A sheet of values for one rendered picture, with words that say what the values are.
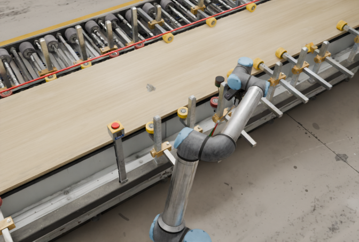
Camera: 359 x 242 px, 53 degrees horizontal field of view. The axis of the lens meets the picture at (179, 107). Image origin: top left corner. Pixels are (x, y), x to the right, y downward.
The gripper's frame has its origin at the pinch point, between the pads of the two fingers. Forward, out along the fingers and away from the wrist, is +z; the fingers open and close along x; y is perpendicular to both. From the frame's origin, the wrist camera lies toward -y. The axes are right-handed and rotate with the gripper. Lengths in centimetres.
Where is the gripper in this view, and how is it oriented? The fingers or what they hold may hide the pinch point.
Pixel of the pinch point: (234, 105)
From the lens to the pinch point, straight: 240.5
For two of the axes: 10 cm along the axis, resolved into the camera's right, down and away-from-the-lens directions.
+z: -0.3, 7.0, 7.2
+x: -5.6, -6.1, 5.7
